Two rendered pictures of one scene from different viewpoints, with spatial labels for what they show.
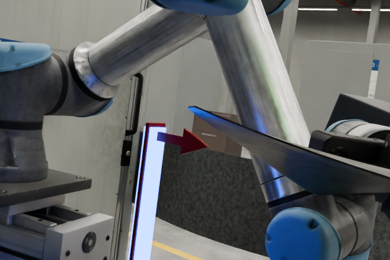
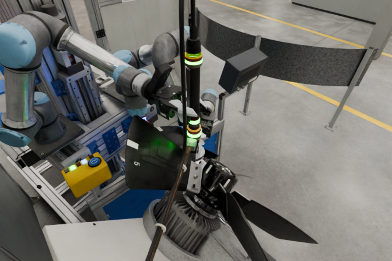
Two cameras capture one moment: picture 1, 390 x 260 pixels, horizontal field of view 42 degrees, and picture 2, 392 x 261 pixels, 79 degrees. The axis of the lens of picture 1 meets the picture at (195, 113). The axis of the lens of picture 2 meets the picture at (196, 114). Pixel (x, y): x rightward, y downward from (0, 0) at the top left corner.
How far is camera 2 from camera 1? 0.79 m
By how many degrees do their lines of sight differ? 39
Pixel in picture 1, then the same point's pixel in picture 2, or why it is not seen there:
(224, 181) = (228, 39)
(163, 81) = not seen: outside the picture
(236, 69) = not seen: hidden behind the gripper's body
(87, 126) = (171, 17)
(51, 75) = (133, 63)
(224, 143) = not seen: outside the picture
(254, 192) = (240, 45)
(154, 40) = not seen: hidden behind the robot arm
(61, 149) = (161, 30)
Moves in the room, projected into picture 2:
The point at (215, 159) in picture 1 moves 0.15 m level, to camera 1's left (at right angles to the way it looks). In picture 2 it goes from (224, 29) to (210, 28)
